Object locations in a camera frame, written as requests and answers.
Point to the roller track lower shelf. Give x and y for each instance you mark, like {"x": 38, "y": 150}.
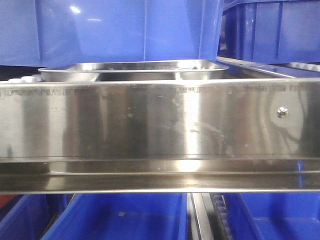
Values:
{"x": 207, "y": 217}

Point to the blue bin lower right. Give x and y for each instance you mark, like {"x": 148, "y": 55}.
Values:
{"x": 273, "y": 216}

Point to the large blue plastic bin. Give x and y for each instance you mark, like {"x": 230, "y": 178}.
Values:
{"x": 45, "y": 33}

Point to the silver rail screw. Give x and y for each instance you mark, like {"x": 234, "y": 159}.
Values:
{"x": 282, "y": 112}

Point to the stainless steel shelf front rail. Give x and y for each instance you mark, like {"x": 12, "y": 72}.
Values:
{"x": 160, "y": 136}

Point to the blue bin lower middle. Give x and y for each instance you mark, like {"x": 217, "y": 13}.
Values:
{"x": 122, "y": 216}

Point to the silver metal tray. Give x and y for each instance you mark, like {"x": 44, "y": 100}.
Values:
{"x": 182, "y": 69}

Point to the blue bin upper right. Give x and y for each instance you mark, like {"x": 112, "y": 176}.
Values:
{"x": 271, "y": 31}

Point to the blue bin lower left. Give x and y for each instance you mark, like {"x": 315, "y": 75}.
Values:
{"x": 29, "y": 216}

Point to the white roller track left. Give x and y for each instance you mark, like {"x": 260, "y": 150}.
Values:
{"x": 35, "y": 78}

